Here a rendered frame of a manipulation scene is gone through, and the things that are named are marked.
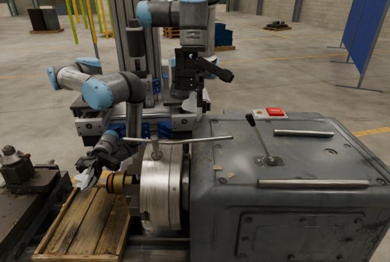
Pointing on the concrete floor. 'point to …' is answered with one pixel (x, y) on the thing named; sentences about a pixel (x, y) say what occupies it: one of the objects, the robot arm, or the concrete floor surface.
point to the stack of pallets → (171, 32)
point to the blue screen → (365, 20)
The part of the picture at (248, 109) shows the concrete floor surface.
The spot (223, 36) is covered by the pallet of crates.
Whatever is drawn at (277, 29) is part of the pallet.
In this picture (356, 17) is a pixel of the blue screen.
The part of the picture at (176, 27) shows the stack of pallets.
